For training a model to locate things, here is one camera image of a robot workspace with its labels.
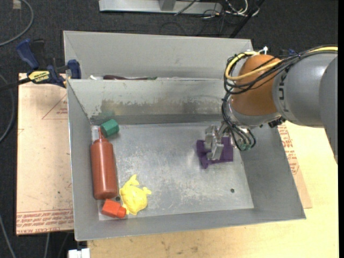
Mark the yellow toy fish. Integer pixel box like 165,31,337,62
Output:
119,174,153,216

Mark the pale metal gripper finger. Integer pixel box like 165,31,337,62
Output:
204,125,217,151
206,143,225,161

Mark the green hexagonal cup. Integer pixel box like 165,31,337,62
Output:
100,118,120,138

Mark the purple block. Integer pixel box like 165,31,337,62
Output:
195,136,234,169

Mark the brown cardboard board red print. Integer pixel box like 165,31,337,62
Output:
16,73,313,236

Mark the red-brown squeeze bottle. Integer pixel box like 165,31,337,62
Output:
90,126,119,200

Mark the black cylinder on white bracket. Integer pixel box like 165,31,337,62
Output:
259,116,286,129

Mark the grey metal bin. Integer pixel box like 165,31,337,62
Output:
63,30,307,241

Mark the orange-red toy block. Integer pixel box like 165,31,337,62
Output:
101,199,127,219

